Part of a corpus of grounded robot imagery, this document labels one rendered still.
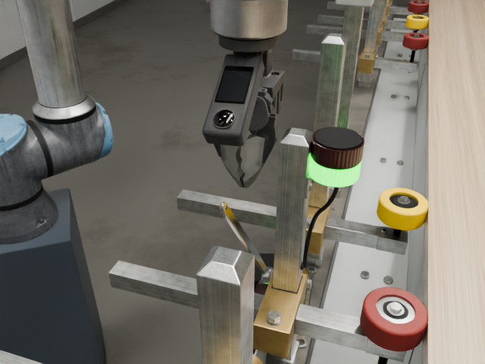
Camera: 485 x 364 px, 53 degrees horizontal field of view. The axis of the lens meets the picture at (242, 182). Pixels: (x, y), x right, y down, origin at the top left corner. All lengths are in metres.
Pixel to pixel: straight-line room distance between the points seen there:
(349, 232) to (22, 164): 0.76
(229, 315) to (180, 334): 1.42
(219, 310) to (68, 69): 0.92
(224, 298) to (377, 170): 1.16
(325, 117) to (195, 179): 1.79
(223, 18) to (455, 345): 0.46
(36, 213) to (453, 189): 0.96
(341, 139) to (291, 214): 0.12
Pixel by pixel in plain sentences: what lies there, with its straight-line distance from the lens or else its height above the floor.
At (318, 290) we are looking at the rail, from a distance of 0.95.
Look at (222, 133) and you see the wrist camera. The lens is 0.53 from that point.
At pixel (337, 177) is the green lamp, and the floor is 1.08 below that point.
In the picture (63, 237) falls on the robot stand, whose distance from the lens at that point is 1.30.
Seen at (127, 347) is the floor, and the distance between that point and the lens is 1.79.
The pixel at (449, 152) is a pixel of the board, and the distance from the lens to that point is 1.04.
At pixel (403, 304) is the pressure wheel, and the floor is 0.90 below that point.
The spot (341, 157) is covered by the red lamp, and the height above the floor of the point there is 1.10.
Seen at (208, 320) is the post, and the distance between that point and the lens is 0.39.
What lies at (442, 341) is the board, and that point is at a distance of 0.65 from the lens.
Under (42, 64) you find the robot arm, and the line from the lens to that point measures 1.21.
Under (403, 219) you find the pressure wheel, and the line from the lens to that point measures 0.83.
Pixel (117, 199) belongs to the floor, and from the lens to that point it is 2.47.
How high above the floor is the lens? 1.37
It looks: 33 degrees down
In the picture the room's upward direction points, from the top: straight up
